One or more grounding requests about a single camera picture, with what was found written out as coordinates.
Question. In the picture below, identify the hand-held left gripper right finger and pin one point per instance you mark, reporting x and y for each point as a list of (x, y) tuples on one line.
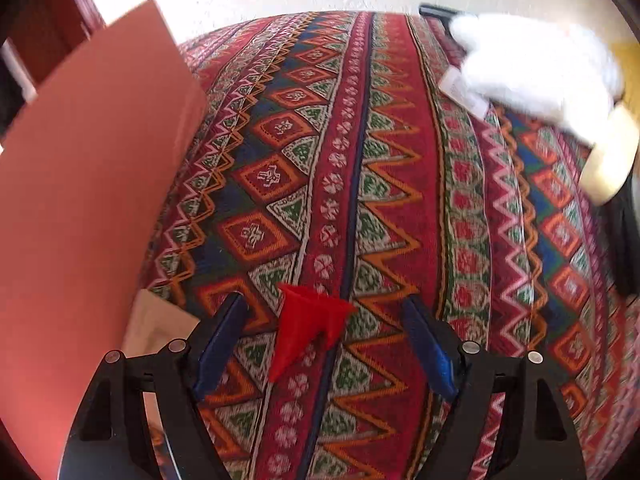
[(427, 345)]

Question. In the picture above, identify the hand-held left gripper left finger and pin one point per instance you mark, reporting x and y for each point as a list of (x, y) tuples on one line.
[(220, 345)]

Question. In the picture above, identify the red plastic funnel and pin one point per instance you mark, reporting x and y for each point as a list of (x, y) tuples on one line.
[(305, 320)]

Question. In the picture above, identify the pink cardboard box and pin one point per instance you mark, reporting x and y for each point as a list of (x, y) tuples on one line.
[(90, 185)]

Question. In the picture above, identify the colourful patterned tablecloth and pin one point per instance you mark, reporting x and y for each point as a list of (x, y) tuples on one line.
[(400, 185)]

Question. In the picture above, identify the black object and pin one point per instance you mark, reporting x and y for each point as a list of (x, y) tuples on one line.
[(625, 245)]

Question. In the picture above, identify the cream round object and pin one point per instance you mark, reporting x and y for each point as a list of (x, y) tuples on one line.
[(612, 155)]

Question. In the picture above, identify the fluffy white plush toy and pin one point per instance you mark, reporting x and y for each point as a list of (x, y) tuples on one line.
[(530, 65)]

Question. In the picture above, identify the black bar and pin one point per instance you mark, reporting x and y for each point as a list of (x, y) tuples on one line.
[(435, 11)]

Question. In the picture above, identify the yellow cushion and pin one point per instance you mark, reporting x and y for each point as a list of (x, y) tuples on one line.
[(629, 60)]

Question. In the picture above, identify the dark wooden panel door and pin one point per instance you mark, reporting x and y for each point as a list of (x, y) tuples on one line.
[(50, 25)]

